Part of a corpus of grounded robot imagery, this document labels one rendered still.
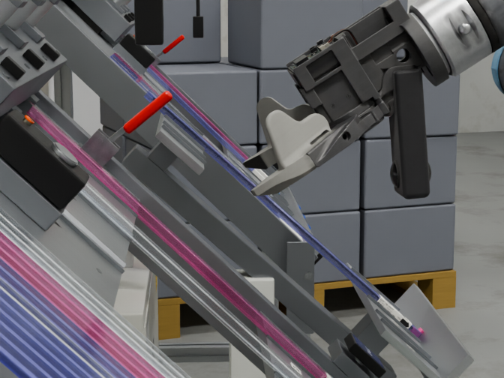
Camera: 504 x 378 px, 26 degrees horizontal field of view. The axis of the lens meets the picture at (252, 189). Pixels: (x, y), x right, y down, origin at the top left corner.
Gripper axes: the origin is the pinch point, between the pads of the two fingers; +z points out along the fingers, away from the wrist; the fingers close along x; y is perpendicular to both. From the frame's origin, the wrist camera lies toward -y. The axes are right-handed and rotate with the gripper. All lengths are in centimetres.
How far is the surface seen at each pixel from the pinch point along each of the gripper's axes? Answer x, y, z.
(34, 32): -9.8, 22.2, 9.7
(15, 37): 1.2, 22.3, 9.8
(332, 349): -22.1, -25.0, 3.7
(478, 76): -831, -177, -170
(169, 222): -18.9, -1.9, 10.5
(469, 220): -465, -164, -62
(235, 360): -46, -27, 17
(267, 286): -46, -21, 8
